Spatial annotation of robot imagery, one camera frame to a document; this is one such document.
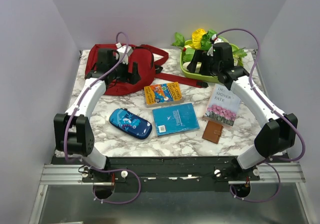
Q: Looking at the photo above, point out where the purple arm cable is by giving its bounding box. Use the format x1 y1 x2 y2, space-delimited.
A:
214 28 306 203
63 31 142 205

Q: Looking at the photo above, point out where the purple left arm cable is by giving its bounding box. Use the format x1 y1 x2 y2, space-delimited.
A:
63 31 142 205

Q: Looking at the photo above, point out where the green leaf sprig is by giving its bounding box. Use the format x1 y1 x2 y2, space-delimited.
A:
171 32 185 48

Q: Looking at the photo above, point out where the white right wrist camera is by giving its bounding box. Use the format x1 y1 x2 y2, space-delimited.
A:
211 34 223 44

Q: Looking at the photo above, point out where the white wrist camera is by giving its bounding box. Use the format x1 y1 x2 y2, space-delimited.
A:
211 34 223 44
115 42 133 61

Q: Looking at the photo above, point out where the yellow artificial flower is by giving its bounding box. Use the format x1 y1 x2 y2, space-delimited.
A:
186 28 206 49

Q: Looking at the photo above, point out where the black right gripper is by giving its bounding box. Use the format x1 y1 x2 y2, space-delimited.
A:
186 49 221 77

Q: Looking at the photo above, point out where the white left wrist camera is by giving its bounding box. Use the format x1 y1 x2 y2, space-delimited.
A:
115 42 133 61

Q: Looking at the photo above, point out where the blue shark pencil case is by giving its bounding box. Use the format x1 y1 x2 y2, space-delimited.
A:
109 108 153 140

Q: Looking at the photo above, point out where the aluminium rail frame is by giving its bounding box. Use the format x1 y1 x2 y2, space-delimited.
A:
27 162 313 224

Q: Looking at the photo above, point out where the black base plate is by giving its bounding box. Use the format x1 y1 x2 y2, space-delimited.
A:
51 155 292 194

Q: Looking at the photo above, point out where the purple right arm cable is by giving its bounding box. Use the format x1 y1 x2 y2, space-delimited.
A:
214 28 306 203

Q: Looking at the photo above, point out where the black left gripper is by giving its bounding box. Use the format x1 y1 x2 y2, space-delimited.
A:
108 56 141 84

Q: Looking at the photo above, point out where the orange treehouse storybook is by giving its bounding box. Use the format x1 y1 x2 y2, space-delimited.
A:
144 82 183 107

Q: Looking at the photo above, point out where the brown leather wallet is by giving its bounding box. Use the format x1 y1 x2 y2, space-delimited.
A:
202 121 223 144

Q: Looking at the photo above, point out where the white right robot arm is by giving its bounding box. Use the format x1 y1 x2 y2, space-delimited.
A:
187 42 298 180

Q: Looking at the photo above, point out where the flower cover Designer Fate book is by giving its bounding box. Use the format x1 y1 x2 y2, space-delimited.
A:
202 84 241 127

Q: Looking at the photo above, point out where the green lettuce head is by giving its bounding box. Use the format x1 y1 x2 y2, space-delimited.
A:
200 29 217 51

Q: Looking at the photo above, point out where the green plastic tray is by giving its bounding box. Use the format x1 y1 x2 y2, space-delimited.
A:
180 36 247 83

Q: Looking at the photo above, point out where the red student backpack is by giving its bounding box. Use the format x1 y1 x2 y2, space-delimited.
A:
85 44 209 96

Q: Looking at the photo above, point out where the blue paperback book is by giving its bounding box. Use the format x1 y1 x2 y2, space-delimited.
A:
152 103 200 137

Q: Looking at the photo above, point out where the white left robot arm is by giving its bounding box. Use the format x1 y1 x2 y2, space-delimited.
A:
53 43 138 182

